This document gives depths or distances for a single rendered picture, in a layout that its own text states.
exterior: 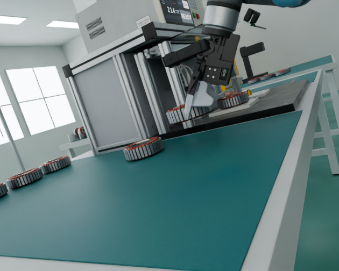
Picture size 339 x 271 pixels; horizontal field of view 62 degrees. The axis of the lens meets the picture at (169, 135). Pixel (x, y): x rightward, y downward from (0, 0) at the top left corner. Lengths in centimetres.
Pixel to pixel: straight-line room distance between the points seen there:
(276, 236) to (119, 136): 87
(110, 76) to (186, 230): 80
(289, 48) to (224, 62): 573
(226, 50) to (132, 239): 46
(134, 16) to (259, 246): 97
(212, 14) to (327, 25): 572
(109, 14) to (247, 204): 99
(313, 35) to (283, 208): 607
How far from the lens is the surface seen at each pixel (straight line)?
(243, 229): 28
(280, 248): 27
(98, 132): 113
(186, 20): 123
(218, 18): 65
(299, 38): 634
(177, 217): 34
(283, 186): 36
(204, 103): 62
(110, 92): 105
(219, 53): 66
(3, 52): 837
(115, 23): 117
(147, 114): 100
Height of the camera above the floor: 89
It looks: 8 degrees down
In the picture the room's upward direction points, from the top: 18 degrees counter-clockwise
